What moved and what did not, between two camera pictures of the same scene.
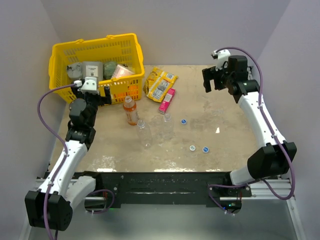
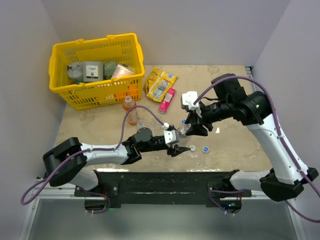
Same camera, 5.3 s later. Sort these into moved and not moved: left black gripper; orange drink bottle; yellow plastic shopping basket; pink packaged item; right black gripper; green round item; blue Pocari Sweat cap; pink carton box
Moved: right black gripper; left black gripper
Not moved: pink carton box; green round item; pink packaged item; yellow plastic shopping basket; blue Pocari Sweat cap; orange drink bottle
